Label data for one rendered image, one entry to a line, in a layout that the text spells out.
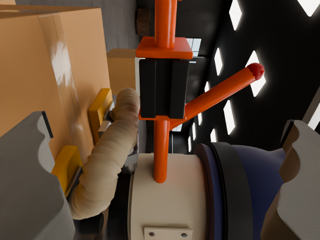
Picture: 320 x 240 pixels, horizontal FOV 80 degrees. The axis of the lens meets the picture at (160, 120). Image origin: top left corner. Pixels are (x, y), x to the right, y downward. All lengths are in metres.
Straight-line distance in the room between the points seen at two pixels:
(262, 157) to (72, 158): 0.30
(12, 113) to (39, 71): 0.06
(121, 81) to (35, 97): 1.91
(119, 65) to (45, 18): 1.83
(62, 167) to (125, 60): 1.85
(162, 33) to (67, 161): 0.18
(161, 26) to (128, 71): 1.87
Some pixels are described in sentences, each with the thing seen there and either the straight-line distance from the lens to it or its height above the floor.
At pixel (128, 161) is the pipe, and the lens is 0.32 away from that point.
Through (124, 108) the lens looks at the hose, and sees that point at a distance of 0.30.
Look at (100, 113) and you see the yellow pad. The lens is 0.36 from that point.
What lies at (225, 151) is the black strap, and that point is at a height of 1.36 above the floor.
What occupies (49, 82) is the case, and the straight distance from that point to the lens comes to 0.25.
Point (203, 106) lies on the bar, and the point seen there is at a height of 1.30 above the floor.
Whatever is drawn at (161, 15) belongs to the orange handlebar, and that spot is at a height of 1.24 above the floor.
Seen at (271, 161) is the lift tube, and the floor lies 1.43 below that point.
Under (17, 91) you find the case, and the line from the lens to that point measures 0.21.
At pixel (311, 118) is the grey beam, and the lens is 3.01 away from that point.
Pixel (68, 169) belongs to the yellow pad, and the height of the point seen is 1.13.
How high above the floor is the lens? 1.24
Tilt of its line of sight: level
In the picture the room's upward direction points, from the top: 92 degrees clockwise
